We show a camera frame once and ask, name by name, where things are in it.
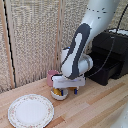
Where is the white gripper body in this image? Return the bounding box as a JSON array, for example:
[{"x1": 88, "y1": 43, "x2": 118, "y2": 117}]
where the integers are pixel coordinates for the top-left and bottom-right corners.
[{"x1": 52, "y1": 75, "x2": 86, "y2": 90}]

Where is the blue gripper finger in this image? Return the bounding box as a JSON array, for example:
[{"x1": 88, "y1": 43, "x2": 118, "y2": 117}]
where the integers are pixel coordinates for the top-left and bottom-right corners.
[
  {"x1": 73, "y1": 87, "x2": 79, "y2": 96},
  {"x1": 58, "y1": 88, "x2": 65, "y2": 96}
]

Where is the small white bowl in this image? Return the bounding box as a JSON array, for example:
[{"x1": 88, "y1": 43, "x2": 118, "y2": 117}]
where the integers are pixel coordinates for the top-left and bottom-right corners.
[{"x1": 49, "y1": 87, "x2": 70, "y2": 101}]

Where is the black air fryer drawer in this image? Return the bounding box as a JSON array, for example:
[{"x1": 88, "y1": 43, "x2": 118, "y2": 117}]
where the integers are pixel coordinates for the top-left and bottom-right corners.
[{"x1": 85, "y1": 56, "x2": 122, "y2": 87}]

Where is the yellow food piece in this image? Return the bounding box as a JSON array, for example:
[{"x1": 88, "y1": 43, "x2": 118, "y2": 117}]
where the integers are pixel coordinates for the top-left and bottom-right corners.
[{"x1": 51, "y1": 88, "x2": 64, "y2": 98}]

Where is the pink mug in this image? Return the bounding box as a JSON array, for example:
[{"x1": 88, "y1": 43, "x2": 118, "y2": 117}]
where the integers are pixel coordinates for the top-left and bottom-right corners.
[{"x1": 46, "y1": 69, "x2": 63, "y2": 87}]

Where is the floral rimmed white plate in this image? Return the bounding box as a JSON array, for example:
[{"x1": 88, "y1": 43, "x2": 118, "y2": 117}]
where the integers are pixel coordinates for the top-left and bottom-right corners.
[{"x1": 7, "y1": 94, "x2": 55, "y2": 128}]

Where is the wide woven screen panel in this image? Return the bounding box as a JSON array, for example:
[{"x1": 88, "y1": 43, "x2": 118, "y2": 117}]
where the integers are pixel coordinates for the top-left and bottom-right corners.
[{"x1": 5, "y1": 0, "x2": 62, "y2": 88}]

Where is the white flat object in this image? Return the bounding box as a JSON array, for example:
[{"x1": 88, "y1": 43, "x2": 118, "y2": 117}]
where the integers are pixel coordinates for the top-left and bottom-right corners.
[{"x1": 109, "y1": 28, "x2": 128, "y2": 37}]

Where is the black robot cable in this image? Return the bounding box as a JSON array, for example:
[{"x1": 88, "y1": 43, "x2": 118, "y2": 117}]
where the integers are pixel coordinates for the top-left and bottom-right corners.
[{"x1": 87, "y1": 3, "x2": 128, "y2": 78}]

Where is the wooden post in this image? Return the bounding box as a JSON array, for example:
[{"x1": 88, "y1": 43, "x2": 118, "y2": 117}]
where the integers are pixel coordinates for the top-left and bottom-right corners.
[{"x1": 0, "y1": 0, "x2": 16, "y2": 90}]

